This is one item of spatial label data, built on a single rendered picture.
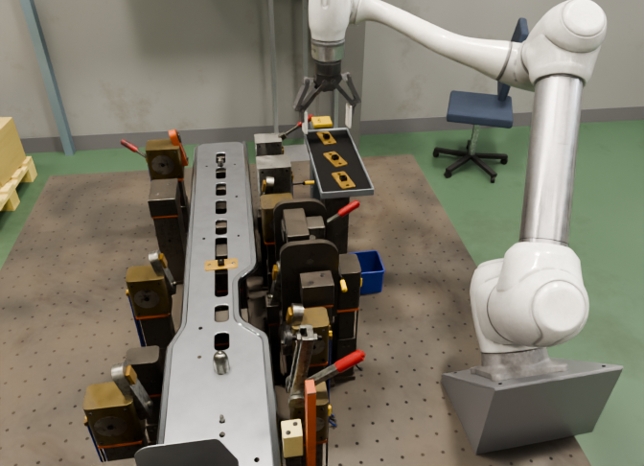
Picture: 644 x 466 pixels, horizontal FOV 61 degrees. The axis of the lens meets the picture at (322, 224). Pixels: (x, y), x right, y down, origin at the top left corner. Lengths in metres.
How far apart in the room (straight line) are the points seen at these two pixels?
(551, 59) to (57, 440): 1.45
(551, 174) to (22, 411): 1.40
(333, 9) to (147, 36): 2.65
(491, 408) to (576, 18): 0.86
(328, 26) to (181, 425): 1.00
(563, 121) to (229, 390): 0.90
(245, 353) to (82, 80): 3.23
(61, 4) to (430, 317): 3.15
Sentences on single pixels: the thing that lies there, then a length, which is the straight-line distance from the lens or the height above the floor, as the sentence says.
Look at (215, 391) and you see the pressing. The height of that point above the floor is 1.00.
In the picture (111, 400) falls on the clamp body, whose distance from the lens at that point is 1.14.
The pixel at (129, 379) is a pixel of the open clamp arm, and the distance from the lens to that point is 1.09.
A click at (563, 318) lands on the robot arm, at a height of 1.16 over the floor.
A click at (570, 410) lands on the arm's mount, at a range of 1.47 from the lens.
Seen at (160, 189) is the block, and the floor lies 1.03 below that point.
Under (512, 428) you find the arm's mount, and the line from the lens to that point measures 1.43.
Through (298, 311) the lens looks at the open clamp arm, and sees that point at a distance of 1.14.
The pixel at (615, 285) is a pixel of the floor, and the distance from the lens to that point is 3.27.
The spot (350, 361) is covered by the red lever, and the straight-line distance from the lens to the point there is 1.01.
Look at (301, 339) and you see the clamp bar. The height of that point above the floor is 1.21.
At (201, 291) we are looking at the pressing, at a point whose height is 1.00.
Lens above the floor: 1.90
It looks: 35 degrees down
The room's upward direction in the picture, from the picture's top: 1 degrees clockwise
